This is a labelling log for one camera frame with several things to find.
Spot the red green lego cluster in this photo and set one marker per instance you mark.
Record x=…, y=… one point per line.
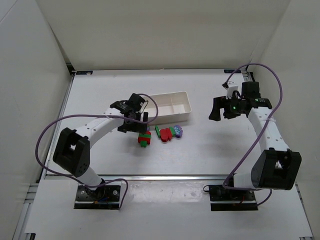
x=165, y=134

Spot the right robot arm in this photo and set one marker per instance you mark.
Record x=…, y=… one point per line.
x=277, y=166

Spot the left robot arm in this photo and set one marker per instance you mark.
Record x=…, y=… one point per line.
x=72, y=151

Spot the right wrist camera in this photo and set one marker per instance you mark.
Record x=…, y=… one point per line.
x=230, y=87

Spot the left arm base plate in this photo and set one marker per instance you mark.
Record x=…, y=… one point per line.
x=105, y=198

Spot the purple paw lego piece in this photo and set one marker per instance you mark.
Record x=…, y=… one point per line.
x=178, y=131

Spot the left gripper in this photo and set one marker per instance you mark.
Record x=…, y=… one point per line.
x=135, y=126

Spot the white divided plastic tray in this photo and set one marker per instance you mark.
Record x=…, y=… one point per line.
x=172, y=107

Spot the red green lego stack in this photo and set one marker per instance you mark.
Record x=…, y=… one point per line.
x=144, y=139

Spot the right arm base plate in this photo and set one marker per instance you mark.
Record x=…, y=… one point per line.
x=226, y=200

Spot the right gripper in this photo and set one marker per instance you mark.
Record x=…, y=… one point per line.
x=225, y=107

